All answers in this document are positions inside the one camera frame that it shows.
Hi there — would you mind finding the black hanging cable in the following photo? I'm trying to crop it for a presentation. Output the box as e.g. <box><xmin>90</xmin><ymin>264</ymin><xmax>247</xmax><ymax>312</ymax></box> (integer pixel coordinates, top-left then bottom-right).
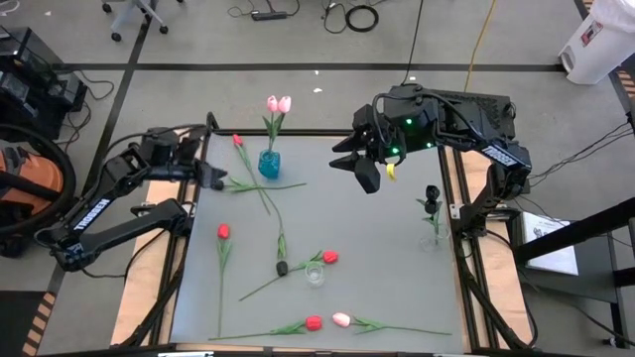
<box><xmin>400</xmin><ymin>0</ymin><xmax>427</xmax><ymax>85</ymax></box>

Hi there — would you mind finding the yellow hanging cable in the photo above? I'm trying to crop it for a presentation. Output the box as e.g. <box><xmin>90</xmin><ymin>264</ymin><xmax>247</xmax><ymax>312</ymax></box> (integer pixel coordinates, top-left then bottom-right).
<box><xmin>463</xmin><ymin>0</ymin><xmax>499</xmax><ymax>94</ymax></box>

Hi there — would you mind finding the black power strip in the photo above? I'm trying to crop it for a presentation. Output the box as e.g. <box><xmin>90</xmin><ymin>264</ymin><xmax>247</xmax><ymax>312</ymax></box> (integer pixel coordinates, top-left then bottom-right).
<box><xmin>251</xmin><ymin>10</ymin><xmax>289</xmax><ymax>22</ymax></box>

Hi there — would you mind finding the white paper booklet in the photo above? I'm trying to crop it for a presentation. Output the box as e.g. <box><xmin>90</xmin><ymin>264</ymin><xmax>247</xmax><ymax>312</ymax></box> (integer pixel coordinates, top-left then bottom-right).
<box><xmin>520</xmin><ymin>210</ymin><xmax>580</xmax><ymax>278</ymax></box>

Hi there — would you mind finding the grey office chair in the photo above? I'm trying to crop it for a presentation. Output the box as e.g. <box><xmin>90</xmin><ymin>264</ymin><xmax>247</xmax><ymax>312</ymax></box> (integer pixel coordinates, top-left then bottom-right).
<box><xmin>101</xmin><ymin>0</ymin><xmax>185</xmax><ymax>44</ymax></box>

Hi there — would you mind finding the red tulip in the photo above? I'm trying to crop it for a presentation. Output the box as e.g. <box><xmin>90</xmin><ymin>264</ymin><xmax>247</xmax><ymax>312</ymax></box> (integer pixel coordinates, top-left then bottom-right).
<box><xmin>231</xmin><ymin>132</ymin><xmax>273</xmax><ymax>217</ymax></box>
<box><xmin>237</xmin><ymin>250</ymin><xmax>340</xmax><ymax>302</ymax></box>
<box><xmin>215</xmin><ymin>222</ymin><xmax>233</xmax><ymax>338</ymax></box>
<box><xmin>207</xmin><ymin>314</ymin><xmax>324</xmax><ymax>342</ymax></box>

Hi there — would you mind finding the black perforated computer case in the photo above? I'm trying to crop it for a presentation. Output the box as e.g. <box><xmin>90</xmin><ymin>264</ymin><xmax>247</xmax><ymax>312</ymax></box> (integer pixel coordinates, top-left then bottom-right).
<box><xmin>391</xmin><ymin>83</ymin><xmax>517</xmax><ymax>145</ymax></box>

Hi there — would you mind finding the grey table mat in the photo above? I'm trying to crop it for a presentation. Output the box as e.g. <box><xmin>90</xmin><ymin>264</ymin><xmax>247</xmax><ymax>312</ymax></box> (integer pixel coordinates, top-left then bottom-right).
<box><xmin>169</xmin><ymin>133</ymin><xmax>465</xmax><ymax>354</ymax></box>

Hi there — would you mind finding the orange shop vacuum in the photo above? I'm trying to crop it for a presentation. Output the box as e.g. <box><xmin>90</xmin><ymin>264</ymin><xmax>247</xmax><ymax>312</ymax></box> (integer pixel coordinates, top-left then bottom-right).
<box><xmin>0</xmin><ymin>141</ymin><xmax>68</xmax><ymax>259</ymax></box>

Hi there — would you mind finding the black floor cable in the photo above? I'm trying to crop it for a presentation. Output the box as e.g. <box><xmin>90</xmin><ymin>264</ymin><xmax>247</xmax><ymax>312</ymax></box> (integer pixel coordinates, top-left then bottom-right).
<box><xmin>54</xmin><ymin>68</ymin><xmax>116</xmax><ymax>150</ymax></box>
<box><xmin>530</xmin><ymin>121</ymin><xmax>635</xmax><ymax>189</ymax></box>
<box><xmin>321</xmin><ymin>0</ymin><xmax>348</xmax><ymax>35</ymax></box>
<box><xmin>226</xmin><ymin>0</ymin><xmax>302</xmax><ymax>19</ymax></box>

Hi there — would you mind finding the blue glass vase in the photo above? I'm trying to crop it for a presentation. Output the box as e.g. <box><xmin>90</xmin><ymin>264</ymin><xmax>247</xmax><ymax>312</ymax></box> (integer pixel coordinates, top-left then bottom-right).
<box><xmin>257</xmin><ymin>148</ymin><xmax>282</xmax><ymax>180</ymax></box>

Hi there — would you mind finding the black hazard-striped floor mat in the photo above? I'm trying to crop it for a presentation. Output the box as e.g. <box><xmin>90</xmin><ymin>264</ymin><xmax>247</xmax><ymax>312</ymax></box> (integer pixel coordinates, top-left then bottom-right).
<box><xmin>0</xmin><ymin>290</ymin><xmax>57</xmax><ymax>357</ymax></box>

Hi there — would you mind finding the white waste bin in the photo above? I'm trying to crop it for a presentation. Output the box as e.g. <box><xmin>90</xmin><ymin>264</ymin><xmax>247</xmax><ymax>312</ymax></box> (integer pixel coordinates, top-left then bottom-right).
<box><xmin>558</xmin><ymin>0</ymin><xmax>635</xmax><ymax>85</ymax></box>

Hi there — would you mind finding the clear glass vase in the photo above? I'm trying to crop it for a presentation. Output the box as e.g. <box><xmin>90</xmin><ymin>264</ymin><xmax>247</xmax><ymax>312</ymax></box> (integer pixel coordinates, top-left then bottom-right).
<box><xmin>305</xmin><ymin>261</ymin><xmax>326</xmax><ymax>289</ymax></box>
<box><xmin>419</xmin><ymin>222</ymin><xmax>450</xmax><ymax>252</ymax></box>

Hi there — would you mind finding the coiled black cable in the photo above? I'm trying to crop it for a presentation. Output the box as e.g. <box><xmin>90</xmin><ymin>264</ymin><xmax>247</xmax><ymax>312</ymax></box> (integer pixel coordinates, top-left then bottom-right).
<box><xmin>344</xmin><ymin>4</ymin><xmax>381</xmax><ymax>34</ymax></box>

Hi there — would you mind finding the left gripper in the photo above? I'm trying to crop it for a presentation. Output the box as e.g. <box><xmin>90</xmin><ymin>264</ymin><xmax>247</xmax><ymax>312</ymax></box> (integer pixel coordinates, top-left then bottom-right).
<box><xmin>141</xmin><ymin>126</ymin><xmax>229</xmax><ymax>192</ymax></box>

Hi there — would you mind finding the black metal stand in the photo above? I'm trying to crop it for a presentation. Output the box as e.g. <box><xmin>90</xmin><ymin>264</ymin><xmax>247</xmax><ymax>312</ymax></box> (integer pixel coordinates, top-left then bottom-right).
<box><xmin>513</xmin><ymin>195</ymin><xmax>635</xmax><ymax>348</ymax></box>

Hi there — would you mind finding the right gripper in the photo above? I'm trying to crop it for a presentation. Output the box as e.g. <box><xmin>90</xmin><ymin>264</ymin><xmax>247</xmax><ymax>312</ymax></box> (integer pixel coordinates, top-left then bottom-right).
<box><xmin>328</xmin><ymin>103</ymin><xmax>414</xmax><ymax>195</ymax></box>

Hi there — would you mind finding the glass-sided black computer tower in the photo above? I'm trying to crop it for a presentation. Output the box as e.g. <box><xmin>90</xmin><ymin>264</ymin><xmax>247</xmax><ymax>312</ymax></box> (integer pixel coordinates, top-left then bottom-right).
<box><xmin>0</xmin><ymin>27</ymin><xmax>88</xmax><ymax>113</ymax></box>

